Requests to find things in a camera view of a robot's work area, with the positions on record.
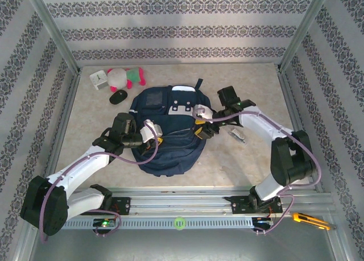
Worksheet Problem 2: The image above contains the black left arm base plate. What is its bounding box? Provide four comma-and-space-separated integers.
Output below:
79, 197, 131, 216

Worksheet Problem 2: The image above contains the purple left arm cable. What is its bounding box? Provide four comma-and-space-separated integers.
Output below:
39, 119, 159, 243

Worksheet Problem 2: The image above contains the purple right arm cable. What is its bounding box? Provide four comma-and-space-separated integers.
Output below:
192, 106, 323, 236

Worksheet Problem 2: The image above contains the aluminium side rail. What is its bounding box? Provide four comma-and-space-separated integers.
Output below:
42, 73, 82, 188
277, 70, 325, 192

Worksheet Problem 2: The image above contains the small circuit board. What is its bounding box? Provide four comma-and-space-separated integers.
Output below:
93, 218, 117, 228
251, 217, 275, 227

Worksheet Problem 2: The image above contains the perforated metal strip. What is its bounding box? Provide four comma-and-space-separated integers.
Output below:
67, 217, 254, 230

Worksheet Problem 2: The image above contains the aluminium frame post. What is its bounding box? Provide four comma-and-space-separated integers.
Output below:
22, 0, 82, 76
277, 0, 333, 74

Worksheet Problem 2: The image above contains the aluminium mounting rail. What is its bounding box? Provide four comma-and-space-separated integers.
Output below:
27, 185, 335, 216

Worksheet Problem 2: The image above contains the white alarm clock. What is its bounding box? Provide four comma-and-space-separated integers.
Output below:
89, 69, 109, 90

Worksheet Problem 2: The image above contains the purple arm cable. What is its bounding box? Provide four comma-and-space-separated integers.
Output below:
39, 119, 159, 243
192, 106, 323, 236

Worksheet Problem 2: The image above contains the navy blue backpack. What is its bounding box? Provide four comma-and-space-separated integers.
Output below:
129, 78, 213, 178

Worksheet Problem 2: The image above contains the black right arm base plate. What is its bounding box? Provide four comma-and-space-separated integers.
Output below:
230, 195, 284, 216

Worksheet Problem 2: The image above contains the black computer mouse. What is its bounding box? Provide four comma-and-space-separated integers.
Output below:
109, 89, 129, 105

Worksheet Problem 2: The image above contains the pink green plush toy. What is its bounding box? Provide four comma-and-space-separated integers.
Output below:
106, 67, 146, 92

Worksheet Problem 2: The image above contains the yellow utility knife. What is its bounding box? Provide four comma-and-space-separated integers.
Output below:
292, 212, 332, 231

